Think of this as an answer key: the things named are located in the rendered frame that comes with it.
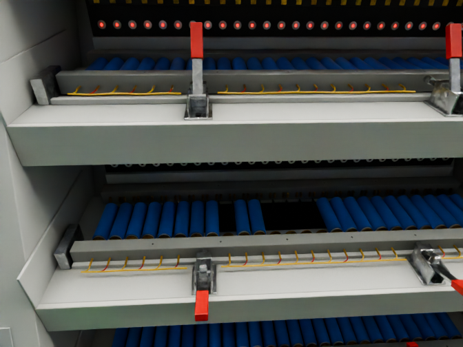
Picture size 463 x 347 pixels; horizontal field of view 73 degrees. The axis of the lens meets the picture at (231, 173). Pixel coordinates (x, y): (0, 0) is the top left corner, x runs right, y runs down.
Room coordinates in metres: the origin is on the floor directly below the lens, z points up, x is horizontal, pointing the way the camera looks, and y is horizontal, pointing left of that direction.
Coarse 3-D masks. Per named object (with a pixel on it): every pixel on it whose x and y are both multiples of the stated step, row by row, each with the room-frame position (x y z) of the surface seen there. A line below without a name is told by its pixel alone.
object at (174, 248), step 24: (96, 240) 0.36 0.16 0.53; (120, 240) 0.36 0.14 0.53; (144, 240) 0.36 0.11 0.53; (168, 240) 0.36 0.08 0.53; (192, 240) 0.36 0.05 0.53; (216, 240) 0.36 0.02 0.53; (240, 240) 0.36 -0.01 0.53; (264, 240) 0.36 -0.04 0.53; (288, 240) 0.36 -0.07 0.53; (312, 240) 0.36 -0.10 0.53; (336, 240) 0.36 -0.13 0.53; (360, 240) 0.36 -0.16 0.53; (384, 240) 0.36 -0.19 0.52; (408, 240) 0.36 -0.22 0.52; (432, 240) 0.36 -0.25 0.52; (456, 240) 0.37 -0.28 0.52; (264, 264) 0.34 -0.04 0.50; (288, 264) 0.34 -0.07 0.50
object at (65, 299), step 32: (64, 224) 0.38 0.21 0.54; (96, 224) 0.41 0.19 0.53; (32, 256) 0.30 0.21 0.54; (64, 256) 0.33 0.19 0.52; (448, 256) 0.37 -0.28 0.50; (32, 288) 0.29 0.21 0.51; (64, 288) 0.32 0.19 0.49; (96, 288) 0.32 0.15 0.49; (128, 288) 0.32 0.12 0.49; (160, 288) 0.32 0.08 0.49; (224, 288) 0.32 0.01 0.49; (256, 288) 0.32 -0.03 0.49; (288, 288) 0.32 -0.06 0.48; (320, 288) 0.32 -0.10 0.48; (352, 288) 0.32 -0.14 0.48; (384, 288) 0.32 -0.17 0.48; (416, 288) 0.32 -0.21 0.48; (448, 288) 0.32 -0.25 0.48; (64, 320) 0.31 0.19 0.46; (96, 320) 0.31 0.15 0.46; (128, 320) 0.31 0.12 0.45; (160, 320) 0.31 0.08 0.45; (192, 320) 0.32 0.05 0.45; (224, 320) 0.32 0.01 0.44; (256, 320) 0.32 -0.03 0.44
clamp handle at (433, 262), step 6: (432, 258) 0.33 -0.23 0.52; (438, 258) 0.33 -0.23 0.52; (432, 264) 0.33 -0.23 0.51; (438, 264) 0.33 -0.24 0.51; (438, 270) 0.32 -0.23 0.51; (444, 270) 0.32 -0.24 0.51; (444, 276) 0.31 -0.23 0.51; (450, 276) 0.31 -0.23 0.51; (450, 282) 0.30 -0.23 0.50; (456, 282) 0.29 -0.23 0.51; (462, 282) 0.29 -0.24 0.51; (456, 288) 0.29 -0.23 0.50; (462, 288) 0.28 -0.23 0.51; (462, 294) 0.28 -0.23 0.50
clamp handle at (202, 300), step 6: (204, 270) 0.31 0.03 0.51; (198, 276) 0.31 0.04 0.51; (204, 276) 0.31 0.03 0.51; (198, 282) 0.30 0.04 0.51; (204, 282) 0.30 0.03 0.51; (198, 288) 0.29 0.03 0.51; (204, 288) 0.29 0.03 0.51; (198, 294) 0.28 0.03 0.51; (204, 294) 0.28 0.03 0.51; (198, 300) 0.27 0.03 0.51; (204, 300) 0.27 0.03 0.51; (198, 306) 0.26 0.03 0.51; (204, 306) 0.26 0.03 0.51; (198, 312) 0.25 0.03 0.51; (204, 312) 0.25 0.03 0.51; (198, 318) 0.25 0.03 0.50; (204, 318) 0.25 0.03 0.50
